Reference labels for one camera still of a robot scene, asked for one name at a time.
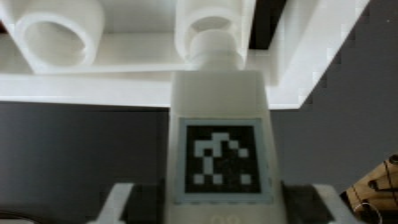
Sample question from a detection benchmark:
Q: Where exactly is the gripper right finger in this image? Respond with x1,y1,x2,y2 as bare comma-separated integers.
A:
313,184,363,224

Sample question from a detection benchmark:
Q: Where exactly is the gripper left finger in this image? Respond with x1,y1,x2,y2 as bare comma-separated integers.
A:
88,183,136,224

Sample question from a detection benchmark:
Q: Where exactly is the white chair leg tagged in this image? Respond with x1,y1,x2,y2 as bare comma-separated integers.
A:
166,31,289,224

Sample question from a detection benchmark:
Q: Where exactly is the white chair seat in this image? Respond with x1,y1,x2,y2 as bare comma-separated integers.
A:
0,0,287,74

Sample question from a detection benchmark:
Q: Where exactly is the white U-shaped obstacle frame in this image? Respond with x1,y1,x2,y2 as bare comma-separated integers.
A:
0,0,370,113

